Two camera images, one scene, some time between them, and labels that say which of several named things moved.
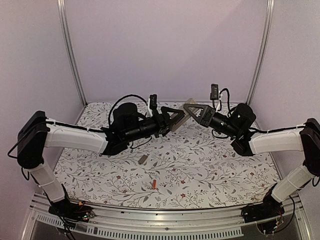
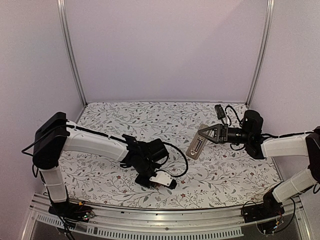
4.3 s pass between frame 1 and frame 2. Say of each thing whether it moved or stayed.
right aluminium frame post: stayed
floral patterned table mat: stayed
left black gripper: moved
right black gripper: moved
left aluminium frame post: stayed
